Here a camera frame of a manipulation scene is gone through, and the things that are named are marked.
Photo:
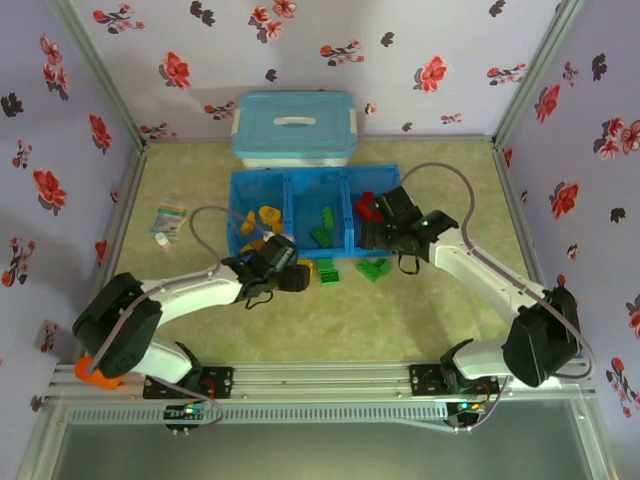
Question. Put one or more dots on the aluminium side rail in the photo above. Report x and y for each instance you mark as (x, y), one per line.
(520, 225)
(120, 225)

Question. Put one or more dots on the orange plastic piece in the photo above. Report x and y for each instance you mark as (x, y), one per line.
(97, 377)

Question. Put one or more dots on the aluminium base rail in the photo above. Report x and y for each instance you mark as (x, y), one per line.
(320, 382)

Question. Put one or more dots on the controller circuit board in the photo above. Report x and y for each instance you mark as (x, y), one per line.
(187, 411)
(467, 406)

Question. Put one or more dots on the blue lidded storage box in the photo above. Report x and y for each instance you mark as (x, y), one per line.
(295, 140)

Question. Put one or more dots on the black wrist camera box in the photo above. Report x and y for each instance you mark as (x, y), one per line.
(399, 204)
(279, 254)

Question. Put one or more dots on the aluminium frame corner post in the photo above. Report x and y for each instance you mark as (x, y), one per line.
(537, 70)
(97, 70)

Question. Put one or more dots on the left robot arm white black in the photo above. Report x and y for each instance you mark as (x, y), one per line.
(190, 295)

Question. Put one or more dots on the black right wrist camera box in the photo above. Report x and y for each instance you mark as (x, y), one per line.
(399, 204)

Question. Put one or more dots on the left controller circuit board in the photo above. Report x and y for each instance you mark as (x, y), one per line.
(187, 411)

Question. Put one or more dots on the long green lego brick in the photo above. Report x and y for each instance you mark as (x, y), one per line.
(328, 220)

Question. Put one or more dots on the small yellow lego brick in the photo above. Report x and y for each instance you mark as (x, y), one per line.
(251, 246)

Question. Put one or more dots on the clear plastic bag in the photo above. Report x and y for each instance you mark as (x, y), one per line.
(170, 216)

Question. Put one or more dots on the right controller circuit board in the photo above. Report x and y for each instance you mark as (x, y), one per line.
(467, 406)

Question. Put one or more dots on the yellow round-toothed lego piece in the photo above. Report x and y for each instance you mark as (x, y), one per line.
(270, 215)

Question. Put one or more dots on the blue three-compartment sorting bin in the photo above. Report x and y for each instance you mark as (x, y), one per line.
(305, 200)

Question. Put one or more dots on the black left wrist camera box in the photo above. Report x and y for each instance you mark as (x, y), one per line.
(279, 254)

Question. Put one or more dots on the small white bottle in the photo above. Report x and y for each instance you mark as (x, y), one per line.
(163, 241)

